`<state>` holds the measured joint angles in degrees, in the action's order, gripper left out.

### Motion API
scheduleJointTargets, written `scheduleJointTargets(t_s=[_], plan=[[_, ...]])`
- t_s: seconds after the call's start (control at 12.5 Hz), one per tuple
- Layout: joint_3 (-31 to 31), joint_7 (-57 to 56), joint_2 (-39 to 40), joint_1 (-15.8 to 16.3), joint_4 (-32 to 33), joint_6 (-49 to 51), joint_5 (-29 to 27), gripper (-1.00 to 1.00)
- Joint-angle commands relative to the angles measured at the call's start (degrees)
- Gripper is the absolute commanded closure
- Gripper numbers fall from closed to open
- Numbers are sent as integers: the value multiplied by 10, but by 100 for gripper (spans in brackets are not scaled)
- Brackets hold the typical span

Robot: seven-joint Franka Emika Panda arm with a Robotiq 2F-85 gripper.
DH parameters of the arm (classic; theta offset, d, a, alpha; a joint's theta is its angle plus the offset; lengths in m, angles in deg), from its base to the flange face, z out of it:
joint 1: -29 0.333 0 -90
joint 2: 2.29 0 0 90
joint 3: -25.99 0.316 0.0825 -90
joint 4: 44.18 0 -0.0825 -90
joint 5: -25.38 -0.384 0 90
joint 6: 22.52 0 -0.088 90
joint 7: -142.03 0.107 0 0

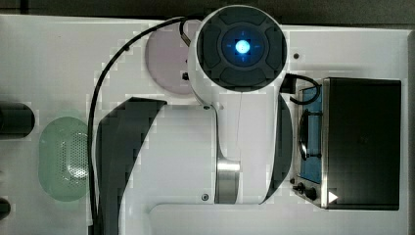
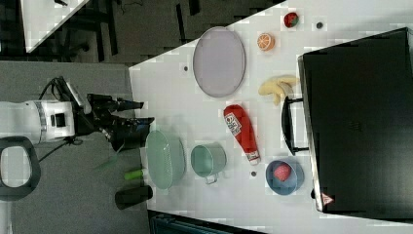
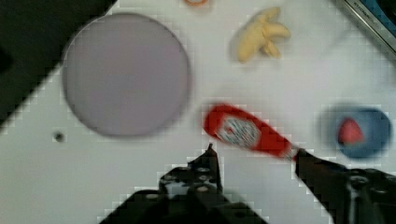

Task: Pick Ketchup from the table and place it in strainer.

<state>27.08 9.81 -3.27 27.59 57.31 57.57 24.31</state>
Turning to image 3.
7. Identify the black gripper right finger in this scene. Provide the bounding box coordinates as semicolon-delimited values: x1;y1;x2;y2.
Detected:
294;149;396;224

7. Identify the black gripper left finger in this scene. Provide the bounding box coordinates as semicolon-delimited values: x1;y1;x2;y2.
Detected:
159;143;223;202

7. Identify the red ketchup bottle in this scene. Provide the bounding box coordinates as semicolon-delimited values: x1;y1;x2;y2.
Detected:
203;104;299;161

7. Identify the red strawberry in bowl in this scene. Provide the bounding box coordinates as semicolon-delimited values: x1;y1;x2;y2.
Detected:
338;118;364;145

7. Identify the blue bowl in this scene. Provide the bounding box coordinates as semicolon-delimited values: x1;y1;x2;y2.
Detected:
320;105;394;160

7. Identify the grey round plate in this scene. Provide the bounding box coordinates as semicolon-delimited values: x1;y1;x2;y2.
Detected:
62;13;191;138

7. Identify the yellow banana bunch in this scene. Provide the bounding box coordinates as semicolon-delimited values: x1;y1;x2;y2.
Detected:
237;7;291;63

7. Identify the orange slice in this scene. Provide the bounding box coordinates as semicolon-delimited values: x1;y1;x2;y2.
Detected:
184;0;208;7

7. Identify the silver toaster oven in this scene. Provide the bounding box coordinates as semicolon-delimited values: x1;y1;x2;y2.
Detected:
333;0;396;60

